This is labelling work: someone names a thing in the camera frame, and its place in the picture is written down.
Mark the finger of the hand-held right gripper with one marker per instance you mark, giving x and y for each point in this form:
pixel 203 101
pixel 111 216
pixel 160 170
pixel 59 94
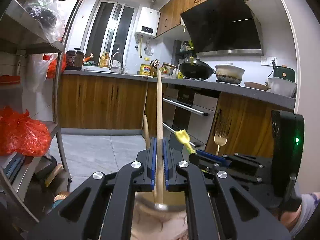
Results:
pixel 215 158
pixel 200 161

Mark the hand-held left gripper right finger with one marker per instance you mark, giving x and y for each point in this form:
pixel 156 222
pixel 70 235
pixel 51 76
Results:
pixel 166 160

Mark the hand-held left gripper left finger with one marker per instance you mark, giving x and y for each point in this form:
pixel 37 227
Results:
pixel 153 160

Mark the gold metal fork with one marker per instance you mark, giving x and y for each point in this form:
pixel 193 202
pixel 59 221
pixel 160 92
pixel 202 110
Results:
pixel 220 136

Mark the yellow plastic spoon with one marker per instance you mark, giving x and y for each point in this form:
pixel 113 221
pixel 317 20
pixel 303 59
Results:
pixel 182 137

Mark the wooden chopstick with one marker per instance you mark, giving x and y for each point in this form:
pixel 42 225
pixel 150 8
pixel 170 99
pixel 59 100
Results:
pixel 145 130
pixel 159 105

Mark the cream ceramic utensil jar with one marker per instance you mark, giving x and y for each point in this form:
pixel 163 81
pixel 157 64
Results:
pixel 150 225

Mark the person's right forearm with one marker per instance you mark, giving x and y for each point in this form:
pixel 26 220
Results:
pixel 308 205

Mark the wooden base cabinet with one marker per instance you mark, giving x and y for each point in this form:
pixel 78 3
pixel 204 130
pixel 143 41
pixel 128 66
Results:
pixel 100 100
pixel 250 120

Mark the large white bowl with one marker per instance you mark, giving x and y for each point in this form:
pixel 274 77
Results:
pixel 282 88

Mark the stainless built-in oven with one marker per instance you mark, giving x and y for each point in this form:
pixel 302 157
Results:
pixel 200 102

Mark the brown shallow bowl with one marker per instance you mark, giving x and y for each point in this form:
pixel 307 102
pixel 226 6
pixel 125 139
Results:
pixel 255 85

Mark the green kitchen appliance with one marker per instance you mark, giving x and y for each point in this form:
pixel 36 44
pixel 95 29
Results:
pixel 283 73

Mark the white casserole pot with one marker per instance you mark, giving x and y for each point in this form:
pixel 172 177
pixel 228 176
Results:
pixel 228 73

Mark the cluster of seasoning bottles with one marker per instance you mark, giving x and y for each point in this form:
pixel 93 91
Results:
pixel 168 71

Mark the black wok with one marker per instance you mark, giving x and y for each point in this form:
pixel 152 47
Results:
pixel 196 70

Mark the knife block with scissors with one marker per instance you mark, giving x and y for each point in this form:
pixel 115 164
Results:
pixel 153 70

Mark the yellow tin can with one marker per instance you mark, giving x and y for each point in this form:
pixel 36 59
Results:
pixel 145 69

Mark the chrome kitchen faucet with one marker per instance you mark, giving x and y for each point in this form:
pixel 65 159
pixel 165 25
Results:
pixel 122 62

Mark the dark pressure cooker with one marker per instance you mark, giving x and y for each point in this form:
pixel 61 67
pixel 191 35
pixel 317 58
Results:
pixel 75 60

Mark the large red plastic bag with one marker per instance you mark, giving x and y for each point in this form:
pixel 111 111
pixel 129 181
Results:
pixel 22 135

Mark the black range hood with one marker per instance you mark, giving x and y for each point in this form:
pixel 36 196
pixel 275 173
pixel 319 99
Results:
pixel 220 25

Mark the small red plastic bag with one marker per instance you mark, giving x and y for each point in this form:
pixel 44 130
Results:
pixel 53 67

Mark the sliding glass window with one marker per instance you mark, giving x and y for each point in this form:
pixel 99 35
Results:
pixel 105 30

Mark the white water heater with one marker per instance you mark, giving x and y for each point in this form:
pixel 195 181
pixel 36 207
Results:
pixel 147 20

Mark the stack of books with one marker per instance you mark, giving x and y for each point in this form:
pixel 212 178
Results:
pixel 12 166

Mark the white plastic bag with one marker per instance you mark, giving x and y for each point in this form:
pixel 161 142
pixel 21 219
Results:
pixel 37 72

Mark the stainless steel shelf rack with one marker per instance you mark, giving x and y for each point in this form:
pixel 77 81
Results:
pixel 37 47

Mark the clear plastic bag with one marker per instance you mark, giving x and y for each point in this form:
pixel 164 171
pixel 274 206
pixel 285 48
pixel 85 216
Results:
pixel 47 17

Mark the white wall socket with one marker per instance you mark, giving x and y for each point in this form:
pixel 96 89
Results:
pixel 266 61

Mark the black wall spice rack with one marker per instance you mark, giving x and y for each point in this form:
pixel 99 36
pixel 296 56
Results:
pixel 186 53

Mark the wooden wall cabinets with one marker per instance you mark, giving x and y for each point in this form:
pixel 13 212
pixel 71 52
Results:
pixel 175 12

